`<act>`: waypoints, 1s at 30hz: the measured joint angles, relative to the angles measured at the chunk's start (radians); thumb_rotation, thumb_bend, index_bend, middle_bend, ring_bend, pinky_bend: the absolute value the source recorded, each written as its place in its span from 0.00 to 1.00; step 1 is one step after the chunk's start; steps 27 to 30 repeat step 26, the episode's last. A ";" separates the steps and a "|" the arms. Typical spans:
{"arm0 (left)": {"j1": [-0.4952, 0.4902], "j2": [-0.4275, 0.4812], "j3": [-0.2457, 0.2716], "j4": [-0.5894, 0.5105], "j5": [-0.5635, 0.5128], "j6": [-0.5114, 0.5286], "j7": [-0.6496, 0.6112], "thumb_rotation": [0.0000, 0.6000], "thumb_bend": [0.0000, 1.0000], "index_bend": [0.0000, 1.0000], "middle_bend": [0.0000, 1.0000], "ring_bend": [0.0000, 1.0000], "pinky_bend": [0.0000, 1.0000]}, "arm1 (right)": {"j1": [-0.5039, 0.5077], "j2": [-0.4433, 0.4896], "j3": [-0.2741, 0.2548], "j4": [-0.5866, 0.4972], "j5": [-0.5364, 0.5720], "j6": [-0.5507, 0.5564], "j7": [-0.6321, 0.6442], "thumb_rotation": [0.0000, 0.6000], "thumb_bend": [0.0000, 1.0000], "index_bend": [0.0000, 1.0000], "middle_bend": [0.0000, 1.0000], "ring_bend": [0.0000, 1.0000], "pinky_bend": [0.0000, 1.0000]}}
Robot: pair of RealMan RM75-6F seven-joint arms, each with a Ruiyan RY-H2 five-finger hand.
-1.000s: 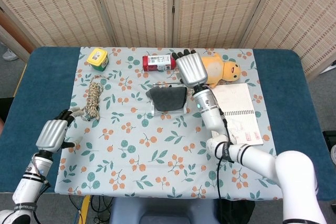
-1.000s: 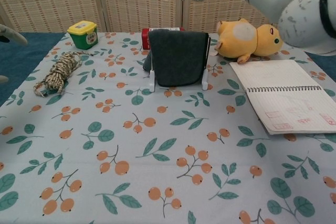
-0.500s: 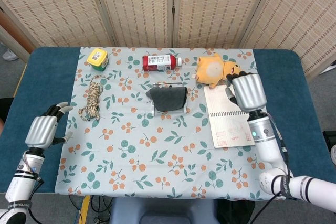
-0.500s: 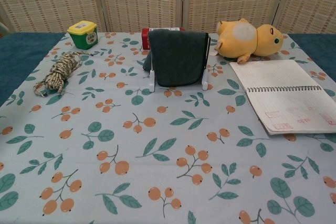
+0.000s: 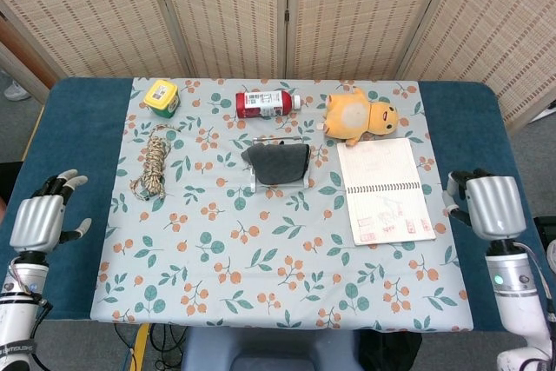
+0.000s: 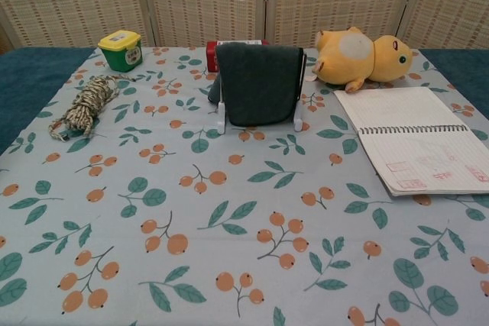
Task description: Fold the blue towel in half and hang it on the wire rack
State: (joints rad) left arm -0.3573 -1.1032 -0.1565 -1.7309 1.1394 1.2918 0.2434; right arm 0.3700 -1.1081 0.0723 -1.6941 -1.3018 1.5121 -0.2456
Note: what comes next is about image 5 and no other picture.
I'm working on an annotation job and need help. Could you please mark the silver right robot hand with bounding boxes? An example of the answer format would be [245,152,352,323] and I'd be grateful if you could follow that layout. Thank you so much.
[442,168,527,242]

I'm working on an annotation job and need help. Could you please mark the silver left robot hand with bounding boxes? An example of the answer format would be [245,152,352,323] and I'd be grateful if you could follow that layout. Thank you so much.
[8,169,93,255]

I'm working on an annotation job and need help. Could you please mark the blue microfiber cloth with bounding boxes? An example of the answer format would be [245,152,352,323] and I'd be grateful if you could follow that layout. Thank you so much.
[241,140,312,185]

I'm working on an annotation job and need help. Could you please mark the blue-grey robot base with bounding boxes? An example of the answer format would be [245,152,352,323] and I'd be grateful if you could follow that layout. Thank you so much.
[180,327,361,371]

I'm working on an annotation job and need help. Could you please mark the metal wire stand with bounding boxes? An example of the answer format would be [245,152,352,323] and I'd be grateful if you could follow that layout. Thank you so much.
[248,136,316,193]

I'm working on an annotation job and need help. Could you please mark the dark object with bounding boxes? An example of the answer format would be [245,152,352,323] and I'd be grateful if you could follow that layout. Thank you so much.
[0,161,23,215]

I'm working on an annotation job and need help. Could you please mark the black box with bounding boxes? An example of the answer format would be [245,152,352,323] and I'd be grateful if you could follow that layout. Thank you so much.
[533,215,556,250]

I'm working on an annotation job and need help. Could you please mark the teal table cover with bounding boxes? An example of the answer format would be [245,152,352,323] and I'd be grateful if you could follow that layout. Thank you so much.
[0,76,551,333]

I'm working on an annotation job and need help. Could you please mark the white spiral notebook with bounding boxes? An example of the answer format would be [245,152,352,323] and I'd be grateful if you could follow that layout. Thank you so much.
[336,136,437,247]

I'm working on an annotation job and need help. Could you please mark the white shoe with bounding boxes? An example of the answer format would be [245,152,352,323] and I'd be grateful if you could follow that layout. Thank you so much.
[3,79,31,103]

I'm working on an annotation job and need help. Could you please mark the yellow bar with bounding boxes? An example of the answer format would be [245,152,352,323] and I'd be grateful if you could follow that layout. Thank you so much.
[128,323,151,371]

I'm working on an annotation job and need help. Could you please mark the yellow plush toy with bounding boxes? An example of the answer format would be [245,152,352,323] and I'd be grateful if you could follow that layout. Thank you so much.
[321,87,400,148]

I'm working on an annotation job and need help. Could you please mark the green jar with yellow lid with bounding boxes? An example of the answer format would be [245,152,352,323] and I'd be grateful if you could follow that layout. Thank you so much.
[143,79,181,120]

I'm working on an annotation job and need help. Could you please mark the black bag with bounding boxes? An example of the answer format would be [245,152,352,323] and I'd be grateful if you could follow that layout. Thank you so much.
[358,329,423,371]

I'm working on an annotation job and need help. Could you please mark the floral fruit print tablecloth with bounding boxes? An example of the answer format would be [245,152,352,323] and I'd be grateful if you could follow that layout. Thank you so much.
[89,77,474,332]

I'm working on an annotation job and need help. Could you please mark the red juice bottle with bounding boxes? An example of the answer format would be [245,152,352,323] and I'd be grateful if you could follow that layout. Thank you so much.
[235,89,302,120]

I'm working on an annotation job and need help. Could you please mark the woven folding screen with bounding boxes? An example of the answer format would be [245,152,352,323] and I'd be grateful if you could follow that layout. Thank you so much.
[0,0,556,136]

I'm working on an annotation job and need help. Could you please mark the coiled beige patterned rope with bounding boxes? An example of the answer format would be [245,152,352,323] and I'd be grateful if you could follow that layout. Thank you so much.
[129,124,183,202]

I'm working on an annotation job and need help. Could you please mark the black floor cables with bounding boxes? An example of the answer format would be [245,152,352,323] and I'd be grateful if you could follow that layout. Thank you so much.
[113,322,188,371]

